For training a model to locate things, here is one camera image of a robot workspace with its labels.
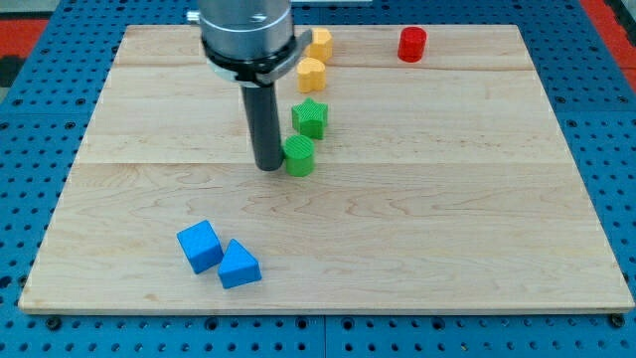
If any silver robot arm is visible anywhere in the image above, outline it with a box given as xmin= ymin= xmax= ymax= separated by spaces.
xmin=186 ymin=0 xmax=313 ymax=88

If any blue cube block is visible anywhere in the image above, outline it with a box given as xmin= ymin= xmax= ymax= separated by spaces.
xmin=176 ymin=220 xmax=224 ymax=274

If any green cylinder block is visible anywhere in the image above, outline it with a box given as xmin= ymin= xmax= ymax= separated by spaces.
xmin=283 ymin=134 xmax=315 ymax=177

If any green star block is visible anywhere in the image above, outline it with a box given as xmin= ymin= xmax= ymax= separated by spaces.
xmin=291 ymin=97 xmax=329 ymax=139

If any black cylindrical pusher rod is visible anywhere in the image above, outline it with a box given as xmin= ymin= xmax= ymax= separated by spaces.
xmin=240 ymin=86 xmax=283 ymax=171

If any light wooden board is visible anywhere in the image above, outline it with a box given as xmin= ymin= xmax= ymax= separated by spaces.
xmin=19 ymin=25 xmax=634 ymax=315

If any yellow heart block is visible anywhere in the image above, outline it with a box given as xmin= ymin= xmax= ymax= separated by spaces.
xmin=296 ymin=58 xmax=327 ymax=93

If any blue triangle block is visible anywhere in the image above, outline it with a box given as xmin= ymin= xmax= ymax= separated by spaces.
xmin=218 ymin=239 xmax=262 ymax=289

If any yellow hexagon block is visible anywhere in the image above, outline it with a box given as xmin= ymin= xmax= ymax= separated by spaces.
xmin=305 ymin=27 xmax=333 ymax=63

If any red cylinder block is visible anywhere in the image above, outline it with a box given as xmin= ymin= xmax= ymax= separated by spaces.
xmin=397 ymin=26 xmax=427 ymax=63

